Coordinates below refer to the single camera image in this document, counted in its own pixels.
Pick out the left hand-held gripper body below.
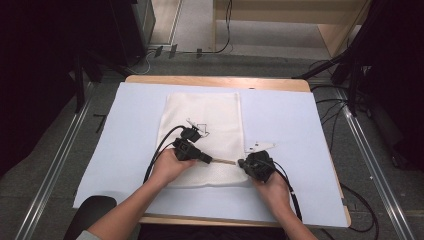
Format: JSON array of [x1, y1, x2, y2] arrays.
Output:
[[172, 118, 211, 163]]

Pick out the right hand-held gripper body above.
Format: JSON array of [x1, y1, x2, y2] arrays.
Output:
[[244, 142, 278, 184]]

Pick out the white cloth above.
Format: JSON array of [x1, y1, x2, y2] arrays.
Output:
[[156, 92, 250, 188]]

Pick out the person's left hand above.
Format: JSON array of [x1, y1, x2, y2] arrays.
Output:
[[149, 148, 198, 188]]

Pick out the person's right hand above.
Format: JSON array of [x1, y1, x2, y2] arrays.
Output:
[[250, 171, 292, 216]]

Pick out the white table cover sheet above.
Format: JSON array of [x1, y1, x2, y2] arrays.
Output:
[[73, 82, 349, 229]]

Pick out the black metal stand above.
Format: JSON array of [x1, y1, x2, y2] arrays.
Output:
[[68, 46, 134, 114], [292, 0, 394, 118]]

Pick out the dark cabinet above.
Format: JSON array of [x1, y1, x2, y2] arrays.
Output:
[[108, 0, 157, 68]]

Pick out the light wooden bench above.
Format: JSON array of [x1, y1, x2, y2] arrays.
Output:
[[211, 0, 372, 58]]

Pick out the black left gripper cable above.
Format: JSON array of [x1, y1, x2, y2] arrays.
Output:
[[143, 124, 186, 185]]

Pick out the black floor cables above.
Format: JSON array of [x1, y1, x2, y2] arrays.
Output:
[[308, 58, 381, 234]]

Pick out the white floor cable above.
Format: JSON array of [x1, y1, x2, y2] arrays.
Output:
[[128, 49, 158, 76]]

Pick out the aluminium floor rail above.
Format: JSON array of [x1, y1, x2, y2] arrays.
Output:
[[14, 81, 96, 240], [334, 86, 416, 240]]

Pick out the black hanging cable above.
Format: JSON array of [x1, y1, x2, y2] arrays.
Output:
[[199, 0, 234, 55]]

